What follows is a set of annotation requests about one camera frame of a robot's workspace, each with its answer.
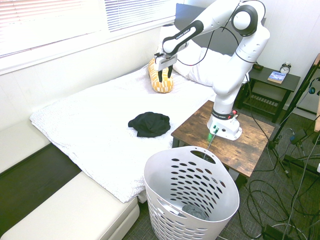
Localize yellow white patterned pillow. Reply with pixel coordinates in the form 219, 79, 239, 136
147, 57, 175, 95

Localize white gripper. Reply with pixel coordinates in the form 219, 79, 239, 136
154, 53, 179, 84

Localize black twin-bell alarm clock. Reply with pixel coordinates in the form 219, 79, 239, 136
279, 61, 293, 75

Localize blue cover book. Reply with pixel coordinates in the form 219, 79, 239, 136
267, 71, 287, 85

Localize light wooden furniture edge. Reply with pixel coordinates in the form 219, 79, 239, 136
313, 52, 320, 134

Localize rustic wooden side table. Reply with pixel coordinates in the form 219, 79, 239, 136
170, 99, 276, 191

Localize black slatted nightstand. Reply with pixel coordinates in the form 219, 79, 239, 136
236, 65, 302, 124

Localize wide white window blind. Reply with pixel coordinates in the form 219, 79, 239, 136
0, 0, 104, 60

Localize large cream bench cushion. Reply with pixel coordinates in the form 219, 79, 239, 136
0, 171, 141, 240

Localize black blue floor device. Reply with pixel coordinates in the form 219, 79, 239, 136
289, 129, 308, 145

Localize grey floor cable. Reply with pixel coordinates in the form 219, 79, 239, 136
284, 77, 320, 240

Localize narrow white window blind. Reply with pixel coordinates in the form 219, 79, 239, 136
104, 0, 176, 33

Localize white bed pillow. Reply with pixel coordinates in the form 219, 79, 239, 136
172, 46, 236, 89

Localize white perforated laundry basket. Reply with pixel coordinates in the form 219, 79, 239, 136
143, 146, 241, 240

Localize black floor cable loops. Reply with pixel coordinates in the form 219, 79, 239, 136
238, 169, 320, 240

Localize black garment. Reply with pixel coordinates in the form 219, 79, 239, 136
127, 112, 172, 138

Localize black floor power box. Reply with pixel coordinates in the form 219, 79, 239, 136
261, 223, 320, 240

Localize grey cloth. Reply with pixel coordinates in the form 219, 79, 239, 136
180, 204, 211, 222

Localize green-lit base cable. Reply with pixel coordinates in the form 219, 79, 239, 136
202, 126, 221, 161

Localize black light stand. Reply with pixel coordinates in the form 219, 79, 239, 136
266, 53, 320, 179

